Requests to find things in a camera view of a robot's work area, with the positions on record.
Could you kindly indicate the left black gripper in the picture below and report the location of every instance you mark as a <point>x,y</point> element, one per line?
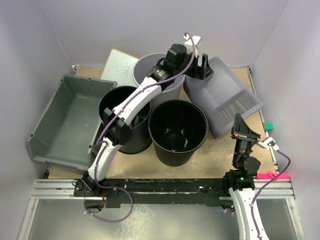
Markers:
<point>201,73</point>

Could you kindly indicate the grey plastic storage crate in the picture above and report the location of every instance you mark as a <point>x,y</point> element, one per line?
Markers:
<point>66,131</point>

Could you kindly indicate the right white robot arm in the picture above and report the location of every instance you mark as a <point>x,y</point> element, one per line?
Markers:
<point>246,190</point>

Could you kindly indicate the black ribbed round bin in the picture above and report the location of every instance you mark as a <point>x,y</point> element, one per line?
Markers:
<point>177,129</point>

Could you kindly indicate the pink plastic clip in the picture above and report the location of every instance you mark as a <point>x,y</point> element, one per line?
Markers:
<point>270,175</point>

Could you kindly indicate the aluminium frame rail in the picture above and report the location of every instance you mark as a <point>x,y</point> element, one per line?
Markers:
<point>56,189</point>

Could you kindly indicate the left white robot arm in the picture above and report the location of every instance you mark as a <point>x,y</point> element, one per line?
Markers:
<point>181,59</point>

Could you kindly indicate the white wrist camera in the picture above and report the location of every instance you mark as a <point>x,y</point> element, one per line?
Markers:
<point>268,143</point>
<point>192,44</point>

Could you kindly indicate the grey slotted square bin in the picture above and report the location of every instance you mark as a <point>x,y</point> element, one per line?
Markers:
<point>221,96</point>

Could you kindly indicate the green plastic cap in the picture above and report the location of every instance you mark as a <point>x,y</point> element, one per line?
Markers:
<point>268,126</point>

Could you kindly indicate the small whiteboard wooden frame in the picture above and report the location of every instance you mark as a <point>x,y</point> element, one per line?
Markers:
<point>119,68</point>

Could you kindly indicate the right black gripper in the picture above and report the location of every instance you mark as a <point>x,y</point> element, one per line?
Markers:
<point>240,131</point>

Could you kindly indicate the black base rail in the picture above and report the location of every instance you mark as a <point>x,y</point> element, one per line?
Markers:
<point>201,191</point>

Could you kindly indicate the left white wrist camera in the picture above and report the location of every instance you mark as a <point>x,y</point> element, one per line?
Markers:
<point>192,44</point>

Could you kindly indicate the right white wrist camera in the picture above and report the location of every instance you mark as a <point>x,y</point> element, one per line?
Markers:
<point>268,143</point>

